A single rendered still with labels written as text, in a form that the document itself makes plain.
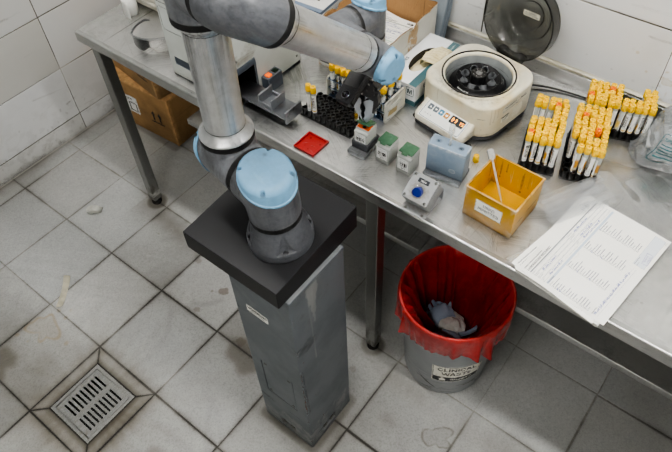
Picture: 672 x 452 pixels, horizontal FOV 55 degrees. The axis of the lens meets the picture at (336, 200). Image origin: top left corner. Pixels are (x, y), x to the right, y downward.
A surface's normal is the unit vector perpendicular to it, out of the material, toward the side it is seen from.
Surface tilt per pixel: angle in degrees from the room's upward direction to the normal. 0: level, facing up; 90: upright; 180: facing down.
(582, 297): 1
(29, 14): 90
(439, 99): 90
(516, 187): 90
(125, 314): 0
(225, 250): 4
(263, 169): 9
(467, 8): 90
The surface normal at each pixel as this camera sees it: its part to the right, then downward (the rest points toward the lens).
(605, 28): -0.62, 0.61
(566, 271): -0.04, -0.66
